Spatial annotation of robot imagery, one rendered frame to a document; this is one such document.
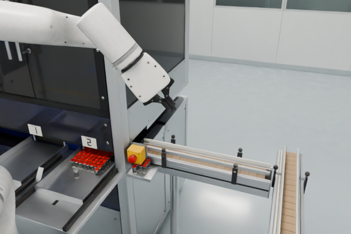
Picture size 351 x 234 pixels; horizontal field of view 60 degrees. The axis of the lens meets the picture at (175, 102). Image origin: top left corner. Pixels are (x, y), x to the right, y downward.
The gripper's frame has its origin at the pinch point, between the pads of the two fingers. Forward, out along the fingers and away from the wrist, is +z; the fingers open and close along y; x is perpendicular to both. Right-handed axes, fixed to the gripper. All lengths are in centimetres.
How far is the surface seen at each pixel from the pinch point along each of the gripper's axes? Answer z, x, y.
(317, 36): 211, 409, 215
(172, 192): 61, 62, -39
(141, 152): 26, 50, -31
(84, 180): 20, 52, -62
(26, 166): 0, 68, -85
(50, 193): 12, 43, -72
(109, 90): -5, 52, -22
